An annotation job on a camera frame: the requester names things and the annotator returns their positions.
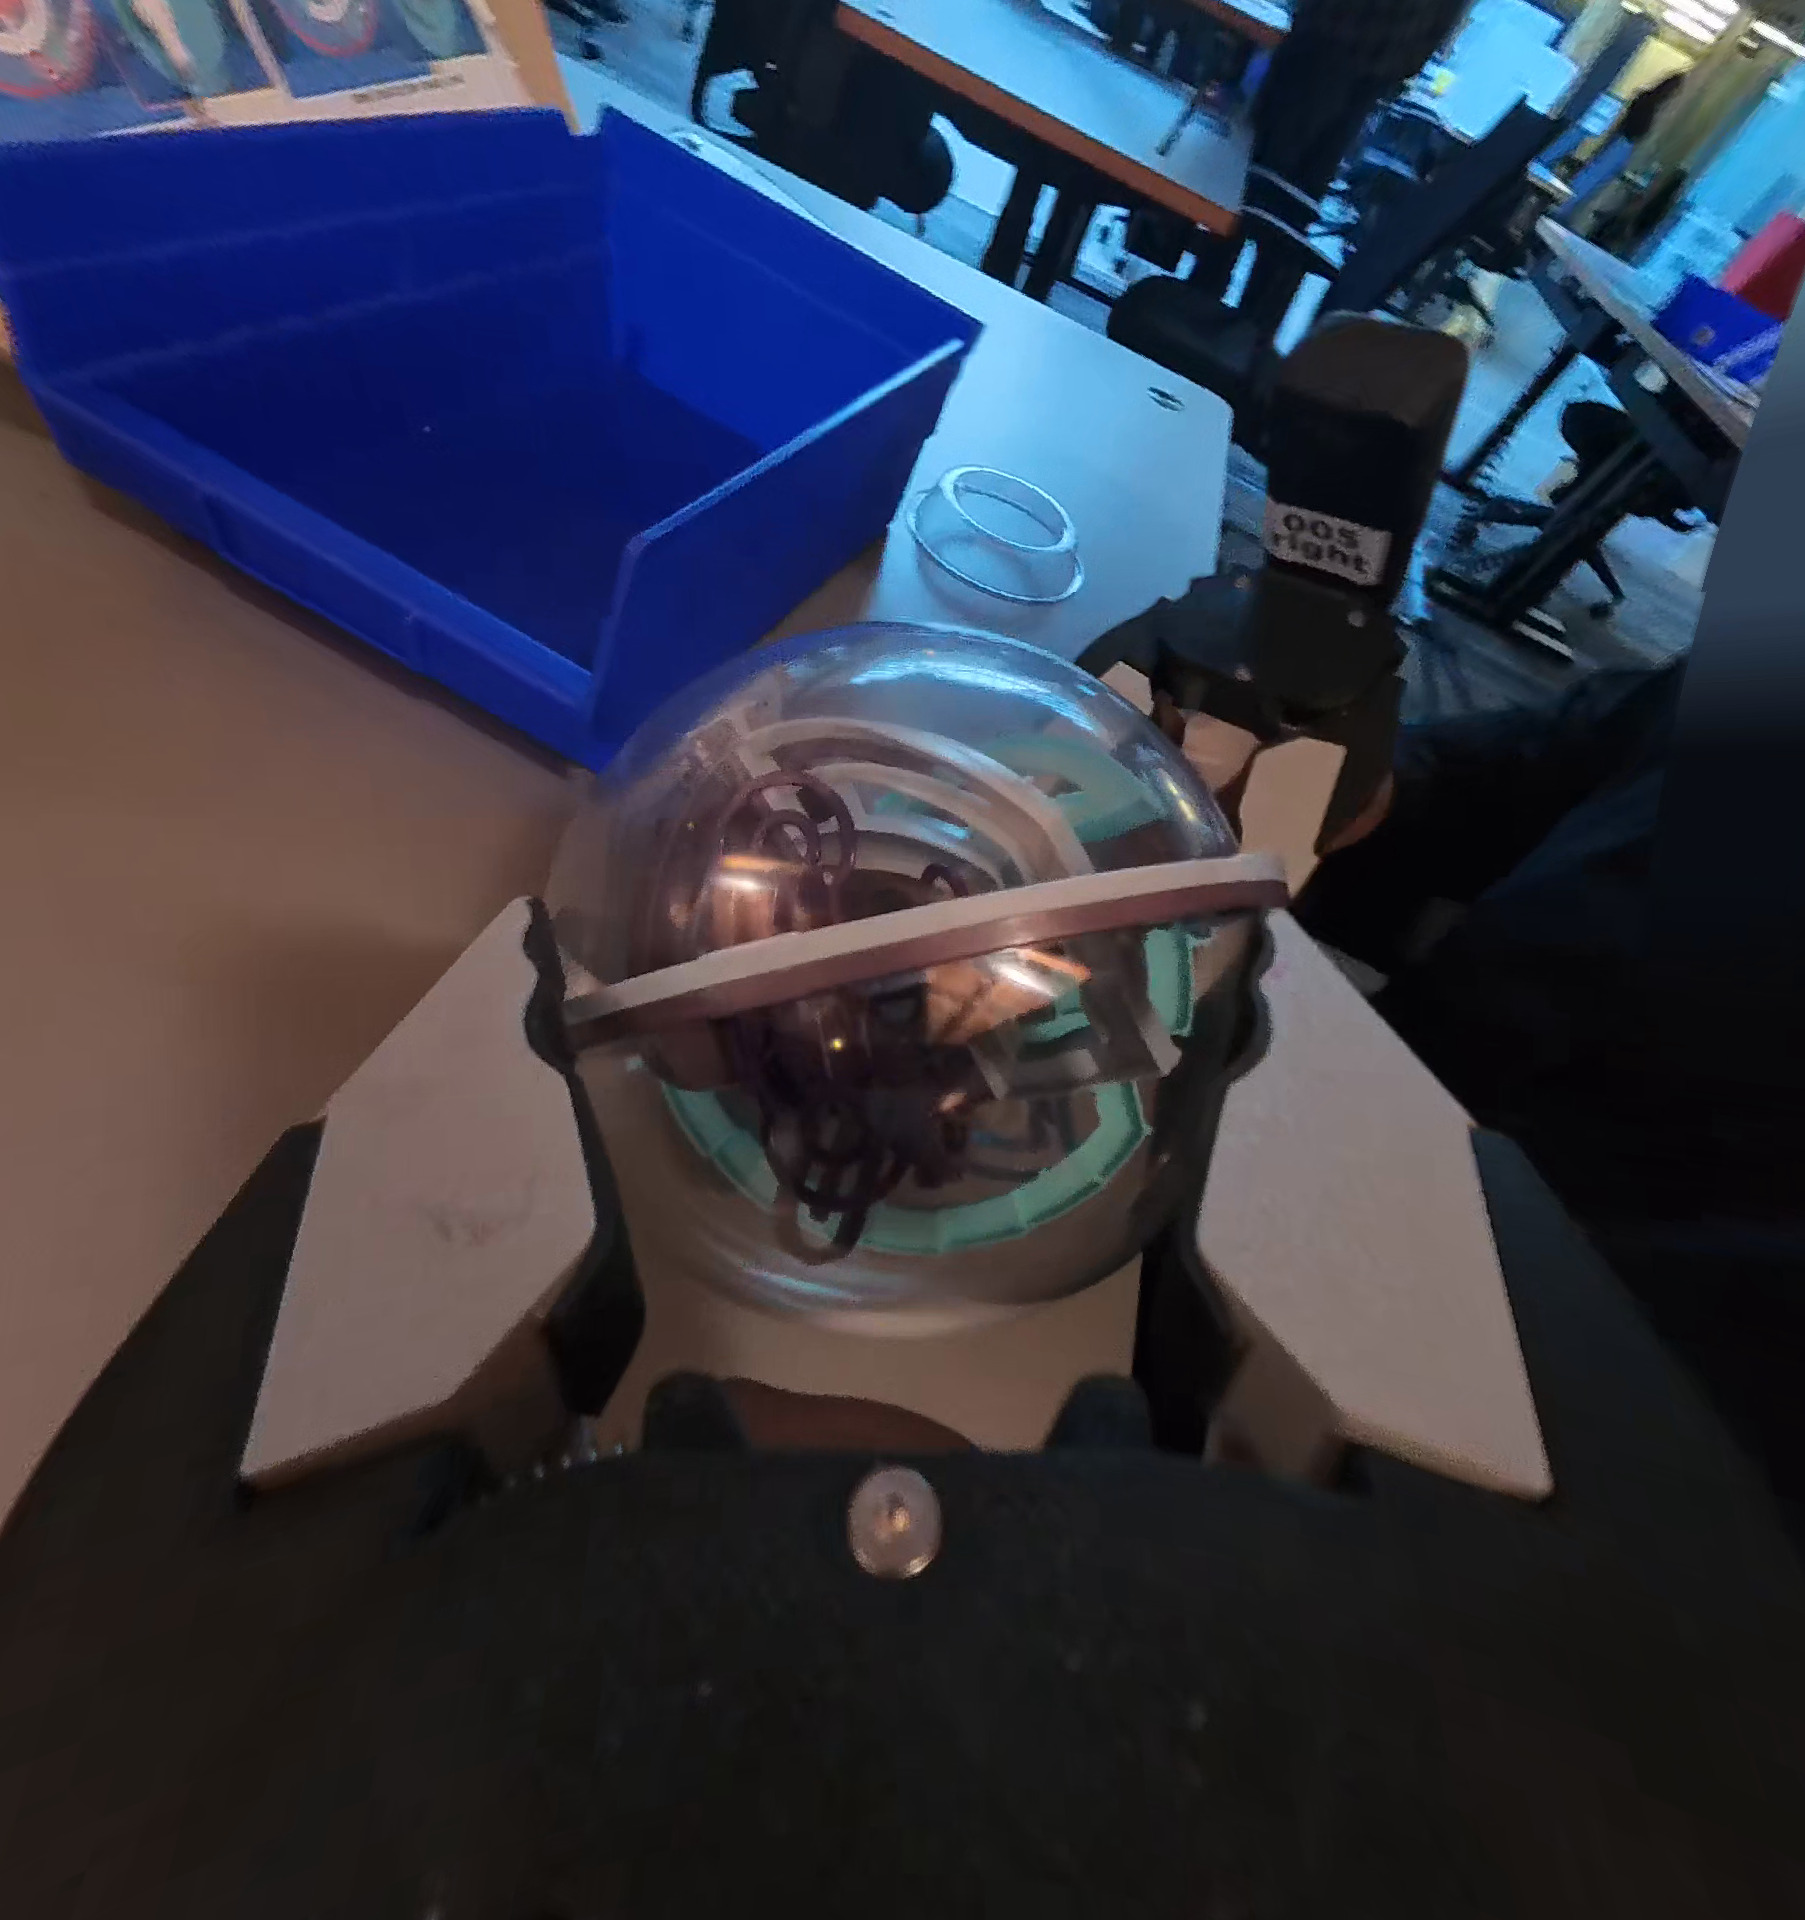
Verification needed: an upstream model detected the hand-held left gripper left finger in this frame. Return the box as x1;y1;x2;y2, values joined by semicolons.
234;897;648;1488

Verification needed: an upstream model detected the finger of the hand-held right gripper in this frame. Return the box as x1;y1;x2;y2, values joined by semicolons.
1185;717;1350;895

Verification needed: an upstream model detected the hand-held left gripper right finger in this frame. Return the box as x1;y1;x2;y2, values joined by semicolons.
1134;914;1556;1503

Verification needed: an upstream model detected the clear plastic maze ball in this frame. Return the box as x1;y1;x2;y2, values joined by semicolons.
542;623;1294;1323

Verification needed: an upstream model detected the person's right forearm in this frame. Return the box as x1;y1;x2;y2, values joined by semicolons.
1292;660;1691;970

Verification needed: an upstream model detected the person's left hand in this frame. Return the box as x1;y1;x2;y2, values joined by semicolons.
723;1377;978;1454

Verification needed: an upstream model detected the black office chair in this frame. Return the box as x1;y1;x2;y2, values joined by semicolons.
1113;90;1536;397

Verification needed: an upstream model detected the person's black clothing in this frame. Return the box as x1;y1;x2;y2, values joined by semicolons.
1367;900;1805;1653

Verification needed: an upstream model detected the white office desk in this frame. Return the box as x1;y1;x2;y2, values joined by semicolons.
1533;216;1767;453
835;0;1294;240

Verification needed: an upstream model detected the small blue storage bin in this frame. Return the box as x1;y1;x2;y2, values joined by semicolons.
1653;285;1788;381

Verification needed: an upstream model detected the red box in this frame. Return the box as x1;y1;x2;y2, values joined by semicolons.
1720;210;1805;310

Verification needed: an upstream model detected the large blue plastic bin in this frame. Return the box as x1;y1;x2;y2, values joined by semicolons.
0;105;987;774

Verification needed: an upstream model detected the brown cardboard board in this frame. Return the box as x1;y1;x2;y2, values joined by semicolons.
475;0;586;140

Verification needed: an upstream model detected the printed instruction sheet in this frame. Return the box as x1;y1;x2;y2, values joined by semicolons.
0;0;528;134

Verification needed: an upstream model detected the clear plastic ring stand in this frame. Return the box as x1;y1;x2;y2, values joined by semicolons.
903;465;1091;610

